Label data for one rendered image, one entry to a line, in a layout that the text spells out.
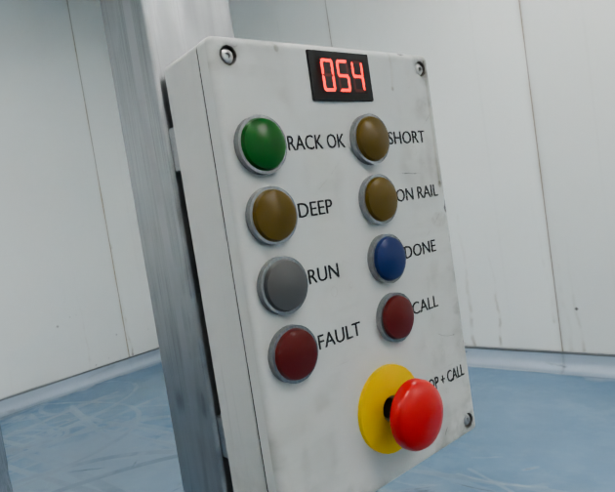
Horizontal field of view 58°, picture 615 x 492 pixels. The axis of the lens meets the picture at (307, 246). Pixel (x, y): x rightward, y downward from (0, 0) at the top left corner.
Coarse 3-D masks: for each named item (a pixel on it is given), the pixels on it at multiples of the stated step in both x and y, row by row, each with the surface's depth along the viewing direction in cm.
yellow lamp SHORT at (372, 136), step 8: (360, 120) 33; (368, 120) 33; (376, 120) 33; (360, 128) 32; (368, 128) 32; (376, 128) 33; (384, 128) 33; (360, 136) 32; (368, 136) 32; (376, 136) 33; (384, 136) 33; (360, 144) 32; (368, 144) 32; (376, 144) 33; (384, 144) 33; (368, 152) 32; (376, 152) 33; (384, 152) 33; (376, 160) 33
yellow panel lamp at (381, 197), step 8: (368, 184) 33; (376, 184) 33; (384, 184) 33; (392, 184) 34; (368, 192) 32; (376, 192) 33; (384, 192) 33; (392, 192) 34; (368, 200) 32; (376, 200) 33; (384, 200) 33; (392, 200) 33; (368, 208) 33; (376, 208) 33; (384, 208) 33; (392, 208) 33; (376, 216) 33; (384, 216) 33
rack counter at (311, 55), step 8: (312, 56) 31; (320, 56) 31; (328, 56) 31; (336, 56) 32; (344, 56) 32; (352, 56) 33; (360, 56) 33; (312, 64) 31; (368, 64) 34; (312, 72) 31; (368, 72) 34; (312, 80) 31; (320, 80) 31; (368, 80) 33; (312, 88) 31; (320, 88) 31; (368, 88) 33; (312, 96) 31; (320, 96) 31; (328, 96) 31; (336, 96) 32; (344, 96) 32; (352, 96) 33; (360, 96) 33; (368, 96) 33
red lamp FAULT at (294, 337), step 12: (288, 336) 28; (300, 336) 29; (276, 348) 28; (288, 348) 28; (300, 348) 28; (312, 348) 29; (276, 360) 28; (288, 360) 28; (300, 360) 28; (312, 360) 29; (288, 372) 28; (300, 372) 28
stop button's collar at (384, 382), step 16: (384, 368) 33; (400, 368) 34; (368, 384) 32; (384, 384) 33; (400, 384) 34; (368, 400) 32; (384, 400) 33; (368, 416) 32; (384, 416) 33; (368, 432) 32; (384, 432) 33; (384, 448) 33; (400, 448) 34
